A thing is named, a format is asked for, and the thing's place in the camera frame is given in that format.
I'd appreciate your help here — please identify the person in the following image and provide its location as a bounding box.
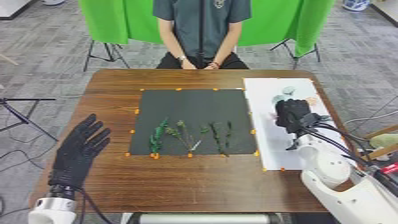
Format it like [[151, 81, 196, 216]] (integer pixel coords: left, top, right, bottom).
[[151, 0, 254, 70]]

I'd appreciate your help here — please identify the dark mat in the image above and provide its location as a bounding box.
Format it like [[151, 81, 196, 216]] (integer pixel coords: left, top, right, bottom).
[[125, 88, 261, 157]]

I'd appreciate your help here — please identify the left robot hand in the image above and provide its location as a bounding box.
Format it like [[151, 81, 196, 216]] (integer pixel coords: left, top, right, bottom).
[[48, 113, 114, 192]]

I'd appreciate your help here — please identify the pale grey bar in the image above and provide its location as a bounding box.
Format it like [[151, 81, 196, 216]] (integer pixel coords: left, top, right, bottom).
[[126, 213, 281, 224]]

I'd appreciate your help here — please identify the pale blue flower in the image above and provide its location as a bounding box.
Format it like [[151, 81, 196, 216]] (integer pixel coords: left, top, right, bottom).
[[281, 85, 299, 96], [270, 94, 288, 105]]

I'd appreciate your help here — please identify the black cable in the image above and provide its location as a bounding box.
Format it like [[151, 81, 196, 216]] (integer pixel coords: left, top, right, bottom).
[[75, 188, 116, 224]]

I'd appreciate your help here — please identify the white sheet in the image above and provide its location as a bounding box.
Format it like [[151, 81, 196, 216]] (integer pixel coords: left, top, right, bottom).
[[242, 77, 343, 172]]

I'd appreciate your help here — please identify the green sprig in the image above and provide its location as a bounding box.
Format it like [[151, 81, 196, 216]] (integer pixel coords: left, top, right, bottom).
[[190, 125, 213, 151], [210, 121, 231, 157], [164, 120, 197, 156], [148, 117, 173, 158], [224, 121, 235, 142]]

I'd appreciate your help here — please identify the black tripod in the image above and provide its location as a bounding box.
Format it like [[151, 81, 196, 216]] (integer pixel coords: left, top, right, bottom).
[[0, 97, 61, 143]]

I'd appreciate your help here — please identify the pink flower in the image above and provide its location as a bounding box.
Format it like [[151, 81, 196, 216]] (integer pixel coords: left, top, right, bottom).
[[304, 96, 322, 108]]

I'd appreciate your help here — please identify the black cloth stand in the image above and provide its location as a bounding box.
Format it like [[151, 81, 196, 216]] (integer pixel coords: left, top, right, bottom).
[[269, 38, 324, 70], [82, 39, 132, 73]]

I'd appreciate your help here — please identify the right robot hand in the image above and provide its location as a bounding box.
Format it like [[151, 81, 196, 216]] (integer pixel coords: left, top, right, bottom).
[[274, 98, 315, 135]]

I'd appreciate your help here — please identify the blue and white vase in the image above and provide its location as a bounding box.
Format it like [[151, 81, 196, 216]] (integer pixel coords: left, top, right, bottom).
[[341, 0, 373, 13]]

